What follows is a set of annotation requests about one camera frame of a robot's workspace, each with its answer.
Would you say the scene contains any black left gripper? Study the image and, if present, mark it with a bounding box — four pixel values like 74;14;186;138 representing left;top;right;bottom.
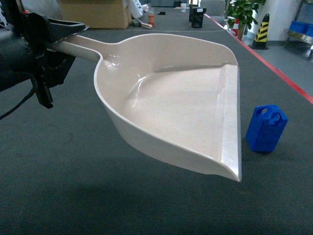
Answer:
0;0;88;109

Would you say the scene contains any beige plastic dustpan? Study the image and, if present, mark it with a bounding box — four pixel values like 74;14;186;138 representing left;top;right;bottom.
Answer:
52;33;242;182

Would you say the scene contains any blue plastic canister part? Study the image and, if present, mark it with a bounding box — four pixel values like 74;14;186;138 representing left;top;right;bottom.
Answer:
246;104;288;152

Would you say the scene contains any steel shelf rack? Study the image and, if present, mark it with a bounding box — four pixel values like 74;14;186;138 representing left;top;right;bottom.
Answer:
284;0;313;60

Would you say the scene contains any large open cardboard box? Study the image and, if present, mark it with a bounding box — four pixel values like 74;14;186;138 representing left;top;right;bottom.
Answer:
58;0;132;29

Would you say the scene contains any orange bottle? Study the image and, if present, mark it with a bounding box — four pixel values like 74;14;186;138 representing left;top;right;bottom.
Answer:
148;14;155;27

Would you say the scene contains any black small crate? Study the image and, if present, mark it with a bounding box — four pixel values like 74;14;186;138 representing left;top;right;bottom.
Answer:
189;4;207;28

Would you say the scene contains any red white traffic cone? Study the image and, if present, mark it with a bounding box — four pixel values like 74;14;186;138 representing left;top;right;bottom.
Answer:
232;19;240;36

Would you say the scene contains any green potted plant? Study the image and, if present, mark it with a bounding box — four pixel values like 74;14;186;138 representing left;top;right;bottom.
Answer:
226;0;266;40

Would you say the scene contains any yellow black striped bollard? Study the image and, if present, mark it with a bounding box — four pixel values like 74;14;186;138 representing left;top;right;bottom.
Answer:
249;14;270;50

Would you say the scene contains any red conveyor frame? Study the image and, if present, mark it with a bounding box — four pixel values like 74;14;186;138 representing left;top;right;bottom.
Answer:
204;15;313;109

